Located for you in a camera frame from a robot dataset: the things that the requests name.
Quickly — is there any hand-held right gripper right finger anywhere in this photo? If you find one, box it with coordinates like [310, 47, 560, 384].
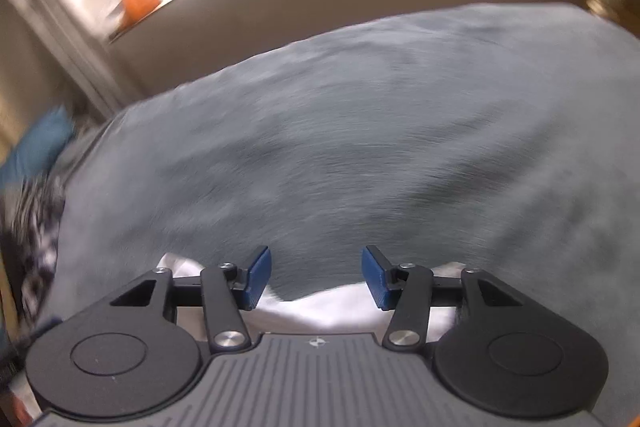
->
[362, 245, 524, 351]

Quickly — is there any dark plaid shirt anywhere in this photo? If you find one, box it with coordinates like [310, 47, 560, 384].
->
[14, 176, 67, 324]

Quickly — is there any orange box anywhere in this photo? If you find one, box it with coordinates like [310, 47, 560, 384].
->
[119, 0, 162, 28]

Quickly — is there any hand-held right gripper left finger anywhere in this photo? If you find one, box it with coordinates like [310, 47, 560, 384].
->
[109, 245, 273, 354]

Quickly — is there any blue pillow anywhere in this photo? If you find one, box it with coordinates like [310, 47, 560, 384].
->
[0, 106, 77, 194]

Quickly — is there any beige curtain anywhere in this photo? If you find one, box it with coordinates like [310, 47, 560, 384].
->
[0, 0, 147, 118]

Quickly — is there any white shirt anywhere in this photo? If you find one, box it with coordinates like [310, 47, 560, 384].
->
[157, 254, 469, 344]

